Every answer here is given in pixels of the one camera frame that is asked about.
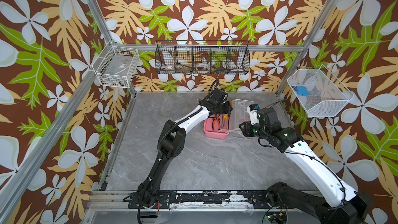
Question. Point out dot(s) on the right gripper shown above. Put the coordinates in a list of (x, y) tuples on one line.
[(245, 128)]

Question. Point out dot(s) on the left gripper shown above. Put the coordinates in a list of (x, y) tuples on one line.
[(229, 110)]

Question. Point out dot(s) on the orange handled pliers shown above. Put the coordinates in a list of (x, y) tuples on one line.
[(216, 124)]

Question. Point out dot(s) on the thin black yellow screwdriver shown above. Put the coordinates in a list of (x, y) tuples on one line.
[(224, 122)]

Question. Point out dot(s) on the pink plastic tool box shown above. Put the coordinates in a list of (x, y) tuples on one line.
[(235, 118)]

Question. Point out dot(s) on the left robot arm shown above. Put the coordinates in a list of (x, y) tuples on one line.
[(172, 140)]

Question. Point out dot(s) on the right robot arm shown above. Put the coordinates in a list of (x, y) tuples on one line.
[(339, 202)]

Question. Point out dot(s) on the blue object in basket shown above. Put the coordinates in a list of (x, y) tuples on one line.
[(301, 91)]

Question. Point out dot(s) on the black wire basket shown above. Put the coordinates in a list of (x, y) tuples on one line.
[(202, 57)]

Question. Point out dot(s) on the white wire basket right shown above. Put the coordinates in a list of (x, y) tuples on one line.
[(328, 96)]

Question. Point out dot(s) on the white wire basket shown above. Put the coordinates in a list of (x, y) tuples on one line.
[(115, 66), (328, 96)]

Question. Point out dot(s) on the white wire basket left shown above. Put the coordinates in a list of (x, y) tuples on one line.
[(115, 66)]

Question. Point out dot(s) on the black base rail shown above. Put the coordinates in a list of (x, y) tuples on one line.
[(257, 199)]

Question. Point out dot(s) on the aluminium frame post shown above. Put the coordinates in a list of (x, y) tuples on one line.
[(104, 30)]

